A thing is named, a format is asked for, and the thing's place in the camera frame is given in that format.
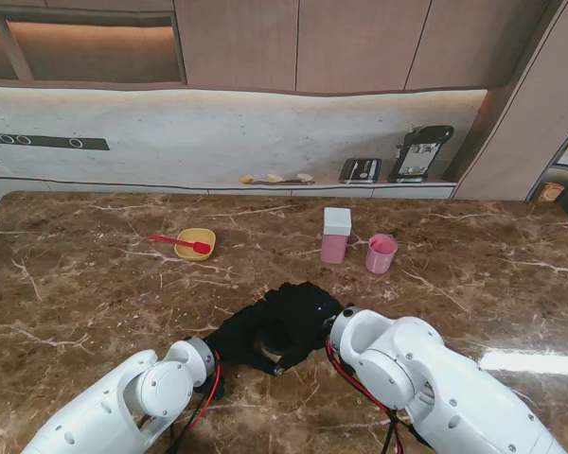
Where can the pink plastic measuring cup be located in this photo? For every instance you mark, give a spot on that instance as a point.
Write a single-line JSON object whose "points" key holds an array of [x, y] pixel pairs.
{"points": [[382, 255]]}

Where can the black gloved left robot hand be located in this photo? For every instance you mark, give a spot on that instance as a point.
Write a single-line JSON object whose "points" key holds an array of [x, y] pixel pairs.
{"points": [[232, 338]]}

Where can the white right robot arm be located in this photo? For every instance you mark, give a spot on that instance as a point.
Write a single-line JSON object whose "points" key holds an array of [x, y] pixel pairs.
{"points": [[431, 369]]}

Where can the yellow fruit piece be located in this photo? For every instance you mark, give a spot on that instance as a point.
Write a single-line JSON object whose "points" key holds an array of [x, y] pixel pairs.
{"points": [[274, 178], [305, 177], [246, 179]]}

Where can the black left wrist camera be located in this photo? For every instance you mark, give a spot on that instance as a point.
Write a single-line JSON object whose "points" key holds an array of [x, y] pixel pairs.
{"points": [[218, 390]]}

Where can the black wall control panel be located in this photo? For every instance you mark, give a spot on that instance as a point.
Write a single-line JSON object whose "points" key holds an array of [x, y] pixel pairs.
{"points": [[42, 142]]}

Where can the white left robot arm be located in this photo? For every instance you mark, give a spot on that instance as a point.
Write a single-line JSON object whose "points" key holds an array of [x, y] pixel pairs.
{"points": [[99, 411]]}

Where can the red plastic measuring spoon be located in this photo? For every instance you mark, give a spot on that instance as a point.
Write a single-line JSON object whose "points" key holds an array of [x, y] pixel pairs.
{"points": [[170, 239]]}

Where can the black espresso machine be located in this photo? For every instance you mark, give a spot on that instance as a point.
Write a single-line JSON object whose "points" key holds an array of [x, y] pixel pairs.
{"points": [[419, 151]]}

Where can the wooden cutting board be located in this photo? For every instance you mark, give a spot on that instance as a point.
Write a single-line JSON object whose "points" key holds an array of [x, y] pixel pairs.
{"points": [[289, 181]]}

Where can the clear jar of grain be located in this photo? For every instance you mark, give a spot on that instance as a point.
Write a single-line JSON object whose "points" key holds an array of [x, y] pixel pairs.
{"points": [[267, 348]]}

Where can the round wooden ornament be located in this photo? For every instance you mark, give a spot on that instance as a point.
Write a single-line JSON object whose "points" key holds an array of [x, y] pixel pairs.
{"points": [[551, 191]]}

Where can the yellow plastic bowl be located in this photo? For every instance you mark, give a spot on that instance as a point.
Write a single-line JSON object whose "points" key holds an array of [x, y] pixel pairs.
{"points": [[196, 255]]}

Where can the lit open shelf niche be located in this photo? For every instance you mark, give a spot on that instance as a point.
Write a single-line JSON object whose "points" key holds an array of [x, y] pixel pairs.
{"points": [[76, 47]]}

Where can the pink container with white lid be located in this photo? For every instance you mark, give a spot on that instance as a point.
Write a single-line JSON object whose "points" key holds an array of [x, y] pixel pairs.
{"points": [[336, 222]]}

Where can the tall wooden cabinet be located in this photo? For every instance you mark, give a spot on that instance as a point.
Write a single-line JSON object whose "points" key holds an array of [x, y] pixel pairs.
{"points": [[511, 118]]}

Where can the black silver toaster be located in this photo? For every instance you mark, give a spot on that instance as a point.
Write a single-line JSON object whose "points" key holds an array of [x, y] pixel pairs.
{"points": [[360, 170]]}

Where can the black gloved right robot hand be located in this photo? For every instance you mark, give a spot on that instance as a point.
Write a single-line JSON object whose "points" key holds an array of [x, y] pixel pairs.
{"points": [[307, 307]]}

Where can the wooden wall cabinets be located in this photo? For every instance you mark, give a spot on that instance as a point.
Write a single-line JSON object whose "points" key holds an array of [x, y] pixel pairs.
{"points": [[312, 42]]}

